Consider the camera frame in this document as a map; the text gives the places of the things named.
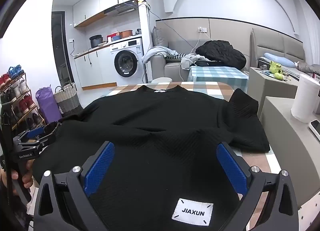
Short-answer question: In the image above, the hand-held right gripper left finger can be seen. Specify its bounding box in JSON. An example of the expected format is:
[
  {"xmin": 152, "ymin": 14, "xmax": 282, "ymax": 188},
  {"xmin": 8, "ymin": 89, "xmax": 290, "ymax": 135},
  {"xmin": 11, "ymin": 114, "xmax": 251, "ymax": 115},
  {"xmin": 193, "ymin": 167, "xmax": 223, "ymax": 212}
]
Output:
[{"xmin": 33, "ymin": 141, "xmax": 115, "ymax": 231}]

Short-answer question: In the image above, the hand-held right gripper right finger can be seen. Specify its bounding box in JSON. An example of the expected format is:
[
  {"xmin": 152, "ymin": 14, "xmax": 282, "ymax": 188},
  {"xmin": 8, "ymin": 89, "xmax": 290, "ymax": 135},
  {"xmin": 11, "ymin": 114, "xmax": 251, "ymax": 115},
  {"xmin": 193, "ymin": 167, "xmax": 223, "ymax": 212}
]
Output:
[{"xmin": 216, "ymin": 142, "xmax": 299, "ymax": 231}]

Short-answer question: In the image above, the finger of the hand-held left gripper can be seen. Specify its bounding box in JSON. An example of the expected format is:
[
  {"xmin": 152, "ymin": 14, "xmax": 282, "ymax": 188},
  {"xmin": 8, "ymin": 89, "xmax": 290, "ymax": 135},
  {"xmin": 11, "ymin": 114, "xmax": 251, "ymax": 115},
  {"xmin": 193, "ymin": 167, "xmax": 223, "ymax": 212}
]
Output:
[{"xmin": 25, "ymin": 122, "xmax": 61, "ymax": 139}]

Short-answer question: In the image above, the black knit sweater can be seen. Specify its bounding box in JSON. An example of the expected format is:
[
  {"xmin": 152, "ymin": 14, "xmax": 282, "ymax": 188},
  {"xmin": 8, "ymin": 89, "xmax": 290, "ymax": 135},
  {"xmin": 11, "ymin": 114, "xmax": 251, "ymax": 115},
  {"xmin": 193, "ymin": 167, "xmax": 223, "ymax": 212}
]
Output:
[{"xmin": 32, "ymin": 84, "xmax": 271, "ymax": 231}]

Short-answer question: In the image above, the person's left hand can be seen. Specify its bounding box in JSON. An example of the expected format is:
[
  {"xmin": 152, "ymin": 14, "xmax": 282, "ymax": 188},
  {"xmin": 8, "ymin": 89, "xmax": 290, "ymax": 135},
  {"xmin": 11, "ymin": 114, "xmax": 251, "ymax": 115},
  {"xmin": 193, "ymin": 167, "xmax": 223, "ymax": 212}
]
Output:
[{"xmin": 0, "ymin": 157, "xmax": 35, "ymax": 196}]

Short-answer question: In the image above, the purple bag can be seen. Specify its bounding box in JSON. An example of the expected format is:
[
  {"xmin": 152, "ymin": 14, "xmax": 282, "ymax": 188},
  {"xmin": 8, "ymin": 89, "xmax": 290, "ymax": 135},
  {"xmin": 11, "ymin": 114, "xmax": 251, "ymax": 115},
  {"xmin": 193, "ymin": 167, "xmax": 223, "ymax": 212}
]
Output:
[{"xmin": 35, "ymin": 84, "xmax": 63, "ymax": 123}]

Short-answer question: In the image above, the group of assorted shoes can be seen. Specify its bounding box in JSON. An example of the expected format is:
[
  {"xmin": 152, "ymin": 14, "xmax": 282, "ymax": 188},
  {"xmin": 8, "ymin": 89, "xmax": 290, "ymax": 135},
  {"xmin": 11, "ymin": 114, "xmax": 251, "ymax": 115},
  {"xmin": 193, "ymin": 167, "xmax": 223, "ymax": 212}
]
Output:
[{"xmin": 0, "ymin": 64, "xmax": 43, "ymax": 129}]

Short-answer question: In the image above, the metal shoe rack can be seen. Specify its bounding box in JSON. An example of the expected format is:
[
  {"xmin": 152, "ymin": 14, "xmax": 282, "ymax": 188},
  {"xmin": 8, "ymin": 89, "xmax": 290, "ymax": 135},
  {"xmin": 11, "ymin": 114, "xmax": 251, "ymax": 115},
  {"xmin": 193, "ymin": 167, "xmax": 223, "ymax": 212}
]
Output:
[{"xmin": 0, "ymin": 64, "xmax": 45, "ymax": 131}]

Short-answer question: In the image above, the woven laundry basket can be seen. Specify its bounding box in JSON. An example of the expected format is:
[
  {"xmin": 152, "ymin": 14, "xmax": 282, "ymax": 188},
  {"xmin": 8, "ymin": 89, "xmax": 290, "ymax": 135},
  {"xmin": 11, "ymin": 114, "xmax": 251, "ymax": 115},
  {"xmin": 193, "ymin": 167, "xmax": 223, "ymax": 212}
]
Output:
[{"xmin": 54, "ymin": 82, "xmax": 83, "ymax": 116}]

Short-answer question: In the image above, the grey low counter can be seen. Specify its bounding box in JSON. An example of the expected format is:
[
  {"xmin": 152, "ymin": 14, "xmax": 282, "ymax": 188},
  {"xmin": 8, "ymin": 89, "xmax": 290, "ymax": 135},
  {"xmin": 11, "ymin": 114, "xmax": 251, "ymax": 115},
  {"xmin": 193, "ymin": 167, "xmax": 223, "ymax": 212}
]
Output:
[{"xmin": 260, "ymin": 96, "xmax": 320, "ymax": 206}]

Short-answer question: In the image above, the brown checked tablecloth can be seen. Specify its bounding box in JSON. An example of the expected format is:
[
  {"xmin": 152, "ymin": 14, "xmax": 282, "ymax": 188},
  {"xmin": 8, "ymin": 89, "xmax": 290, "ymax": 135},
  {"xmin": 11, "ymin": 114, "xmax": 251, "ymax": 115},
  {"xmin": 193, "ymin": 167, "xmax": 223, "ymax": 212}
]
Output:
[{"xmin": 109, "ymin": 81, "xmax": 280, "ymax": 211}]

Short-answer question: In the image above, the white lower cabinet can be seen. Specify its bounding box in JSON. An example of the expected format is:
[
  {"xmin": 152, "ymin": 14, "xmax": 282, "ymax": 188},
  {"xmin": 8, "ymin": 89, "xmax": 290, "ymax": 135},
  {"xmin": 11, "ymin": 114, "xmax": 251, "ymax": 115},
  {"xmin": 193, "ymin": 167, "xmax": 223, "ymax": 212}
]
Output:
[{"xmin": 74, "ymin": 43, "xmax": 118, "ymax": 91}]

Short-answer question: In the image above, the grey bedside cabinet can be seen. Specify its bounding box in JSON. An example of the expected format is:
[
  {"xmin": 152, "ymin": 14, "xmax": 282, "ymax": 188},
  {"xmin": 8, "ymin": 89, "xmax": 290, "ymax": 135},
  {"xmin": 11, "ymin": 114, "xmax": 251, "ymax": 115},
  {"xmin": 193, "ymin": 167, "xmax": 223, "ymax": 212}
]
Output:
[{"xmin": 246, "ymin": 67, "xmax": 300, "ymax": 119}]

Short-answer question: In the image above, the dark door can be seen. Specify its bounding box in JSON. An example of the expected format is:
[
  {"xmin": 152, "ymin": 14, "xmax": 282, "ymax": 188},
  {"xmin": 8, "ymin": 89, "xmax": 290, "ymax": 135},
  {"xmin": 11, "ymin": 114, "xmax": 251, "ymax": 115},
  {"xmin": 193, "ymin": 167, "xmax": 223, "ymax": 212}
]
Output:
[{"xmin": 51, "ymin": 11, "xmax": 75, "ymax": 86}]

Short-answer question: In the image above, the white flat device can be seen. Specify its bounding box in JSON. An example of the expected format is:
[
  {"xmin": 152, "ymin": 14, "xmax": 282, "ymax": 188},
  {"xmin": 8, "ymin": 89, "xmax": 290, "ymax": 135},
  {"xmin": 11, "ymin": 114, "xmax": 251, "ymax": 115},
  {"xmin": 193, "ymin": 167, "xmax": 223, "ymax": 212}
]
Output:
[{"xmin": 308, "ymin": 119, "xmax": 320, "ymax": 143}]

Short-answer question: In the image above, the teal checked tablecloth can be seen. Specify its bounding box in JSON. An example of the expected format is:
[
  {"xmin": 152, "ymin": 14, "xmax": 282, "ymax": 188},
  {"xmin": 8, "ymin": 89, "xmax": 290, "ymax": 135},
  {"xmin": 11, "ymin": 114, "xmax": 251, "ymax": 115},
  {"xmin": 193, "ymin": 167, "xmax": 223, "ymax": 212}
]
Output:
[{"xmin": 187, "ymin": 66, "xmax": 249, "ymax": 87}]

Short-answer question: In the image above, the white paper towel roll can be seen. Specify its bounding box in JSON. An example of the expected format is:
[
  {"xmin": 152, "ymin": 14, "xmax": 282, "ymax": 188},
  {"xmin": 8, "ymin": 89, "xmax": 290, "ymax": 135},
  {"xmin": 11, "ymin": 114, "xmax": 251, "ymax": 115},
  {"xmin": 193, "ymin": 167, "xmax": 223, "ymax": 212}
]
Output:
[{"xmin": 291, "ymin": 73, "xmax": 320, "ymax": 124}]

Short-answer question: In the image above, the black flat bag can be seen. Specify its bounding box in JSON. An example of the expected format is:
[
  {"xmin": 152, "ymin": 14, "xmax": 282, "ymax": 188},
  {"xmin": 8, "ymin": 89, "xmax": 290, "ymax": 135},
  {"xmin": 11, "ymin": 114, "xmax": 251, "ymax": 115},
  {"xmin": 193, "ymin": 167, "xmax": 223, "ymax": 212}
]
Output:
[{"xmin": 194, "ymin": 60, "xmax": 224, "ymax": 67}]

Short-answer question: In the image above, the green plush toy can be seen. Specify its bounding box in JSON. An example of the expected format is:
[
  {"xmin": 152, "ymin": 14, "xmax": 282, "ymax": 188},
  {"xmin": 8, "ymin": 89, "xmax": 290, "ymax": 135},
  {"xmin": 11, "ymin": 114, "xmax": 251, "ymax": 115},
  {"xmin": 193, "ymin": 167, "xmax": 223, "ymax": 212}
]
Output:
[{"xmin": 269, "ymin": 61, "xmax": 285, "ymax": 80}]

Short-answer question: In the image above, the black cooking pot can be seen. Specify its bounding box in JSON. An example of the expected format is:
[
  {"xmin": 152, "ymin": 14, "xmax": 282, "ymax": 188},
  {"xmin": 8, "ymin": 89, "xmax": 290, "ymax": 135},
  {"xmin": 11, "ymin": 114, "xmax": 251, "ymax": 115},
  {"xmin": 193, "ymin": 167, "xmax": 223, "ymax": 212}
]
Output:
[{"xmin": 89, "ymin": 34, "xmax": 103, "ymax": 48}]

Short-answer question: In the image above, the white washing machine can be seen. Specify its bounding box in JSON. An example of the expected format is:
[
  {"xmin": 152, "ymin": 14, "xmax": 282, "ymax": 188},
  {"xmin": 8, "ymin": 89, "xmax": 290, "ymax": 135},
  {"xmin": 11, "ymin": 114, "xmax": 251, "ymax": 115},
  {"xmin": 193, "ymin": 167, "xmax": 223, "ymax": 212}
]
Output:
[{"xmin": 109, "ymin": 36, "xmax": 145, "ymax": 86}]

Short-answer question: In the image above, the grey sofa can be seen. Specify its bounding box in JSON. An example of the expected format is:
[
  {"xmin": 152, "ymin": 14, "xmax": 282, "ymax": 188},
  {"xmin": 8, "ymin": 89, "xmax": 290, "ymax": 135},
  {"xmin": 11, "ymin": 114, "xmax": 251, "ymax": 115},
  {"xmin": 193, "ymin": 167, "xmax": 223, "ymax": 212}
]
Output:
[{"xmin": 152, "ymin": 46, "xmax": 195, "ymax": 82}]

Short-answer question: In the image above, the grey hoodie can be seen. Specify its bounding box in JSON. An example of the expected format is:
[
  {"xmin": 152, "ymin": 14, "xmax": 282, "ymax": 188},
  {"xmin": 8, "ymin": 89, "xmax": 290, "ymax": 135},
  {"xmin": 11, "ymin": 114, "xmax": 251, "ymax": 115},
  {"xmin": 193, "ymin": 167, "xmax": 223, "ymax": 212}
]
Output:
[{"xmin": 180, "ymin": 53, "xmax": 205, "ymax": 70}]

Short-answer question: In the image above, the black puffer jacket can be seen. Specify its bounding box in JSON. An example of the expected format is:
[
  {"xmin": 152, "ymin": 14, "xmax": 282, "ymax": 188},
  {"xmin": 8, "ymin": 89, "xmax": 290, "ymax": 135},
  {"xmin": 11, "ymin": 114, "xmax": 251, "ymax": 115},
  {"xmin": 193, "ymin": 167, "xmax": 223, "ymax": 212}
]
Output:
[{"xmin": 195, "ymin": 39, "xmax": 247, "ymax": 70}]

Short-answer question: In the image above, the light blue pillow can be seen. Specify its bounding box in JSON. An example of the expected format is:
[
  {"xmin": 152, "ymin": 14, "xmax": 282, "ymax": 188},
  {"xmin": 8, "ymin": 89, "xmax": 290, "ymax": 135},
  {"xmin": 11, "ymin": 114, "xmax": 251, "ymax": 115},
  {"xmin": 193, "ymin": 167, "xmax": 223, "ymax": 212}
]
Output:
[{"xmin": 264, "ymin": 53, "xmax": 295, "ymax": 68}]

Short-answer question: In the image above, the houndstooth cushion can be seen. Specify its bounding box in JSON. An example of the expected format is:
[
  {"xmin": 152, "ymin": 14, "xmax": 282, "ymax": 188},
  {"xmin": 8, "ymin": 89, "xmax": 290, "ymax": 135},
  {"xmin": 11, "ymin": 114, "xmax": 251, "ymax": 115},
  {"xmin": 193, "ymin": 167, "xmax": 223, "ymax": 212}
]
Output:
[{"xmin": 165, "ymin": 52, "xmax": 188, "ymax": 60}]

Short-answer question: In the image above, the grey duvet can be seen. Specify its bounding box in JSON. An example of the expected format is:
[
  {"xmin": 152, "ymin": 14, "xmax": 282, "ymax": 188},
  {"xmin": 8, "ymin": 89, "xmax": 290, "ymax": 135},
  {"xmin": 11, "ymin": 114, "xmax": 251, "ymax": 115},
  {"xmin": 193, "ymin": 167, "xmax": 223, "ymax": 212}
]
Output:
[{"xmin": 295, "ymin": 61, "xmax": 320, "ymax": 76}]

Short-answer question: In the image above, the light grey blanket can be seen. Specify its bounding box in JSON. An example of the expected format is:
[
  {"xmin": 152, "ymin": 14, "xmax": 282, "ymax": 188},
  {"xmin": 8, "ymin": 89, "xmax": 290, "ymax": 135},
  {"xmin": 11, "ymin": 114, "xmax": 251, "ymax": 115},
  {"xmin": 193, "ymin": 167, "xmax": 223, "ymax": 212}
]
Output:
[{"xmin": 142, "ymin": 47, "xmax": 179, "ymax": 64}]

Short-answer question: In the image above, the grey padded headboard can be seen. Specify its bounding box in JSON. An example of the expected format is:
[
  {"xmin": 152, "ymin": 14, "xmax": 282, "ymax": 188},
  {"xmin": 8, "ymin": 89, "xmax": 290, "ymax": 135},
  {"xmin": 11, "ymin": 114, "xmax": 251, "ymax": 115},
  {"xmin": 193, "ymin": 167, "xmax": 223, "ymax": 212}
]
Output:
[{"xmin": 250, "ymin": 28, "xmax": 307, "ymax": 69}]

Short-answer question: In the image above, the grey pillow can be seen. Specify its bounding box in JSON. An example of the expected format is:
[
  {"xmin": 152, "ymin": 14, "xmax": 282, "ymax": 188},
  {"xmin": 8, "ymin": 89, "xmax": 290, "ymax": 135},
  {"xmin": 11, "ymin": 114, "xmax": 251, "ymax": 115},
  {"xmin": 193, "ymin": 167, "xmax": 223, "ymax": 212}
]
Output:
[{"xmin": 152, "ymin": 26, "xmax": 169, "ymax": 49}]

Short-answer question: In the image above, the range hood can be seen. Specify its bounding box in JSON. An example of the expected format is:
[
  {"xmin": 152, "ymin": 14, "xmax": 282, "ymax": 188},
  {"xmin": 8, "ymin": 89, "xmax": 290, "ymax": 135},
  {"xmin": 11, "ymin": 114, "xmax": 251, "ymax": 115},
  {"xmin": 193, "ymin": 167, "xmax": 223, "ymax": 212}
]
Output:
[{"xmin": 104, "ymin": 0, "xmax": 139, "ymax": 17}]

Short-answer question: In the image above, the white charging cable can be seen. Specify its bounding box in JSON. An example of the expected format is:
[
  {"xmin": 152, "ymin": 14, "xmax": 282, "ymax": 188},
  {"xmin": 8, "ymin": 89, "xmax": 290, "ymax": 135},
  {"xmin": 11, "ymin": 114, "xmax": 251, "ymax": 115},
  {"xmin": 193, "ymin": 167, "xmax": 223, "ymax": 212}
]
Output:
[{"xmin": 179, "ymin": 32, "xmax": 201, "ymax": 79}]

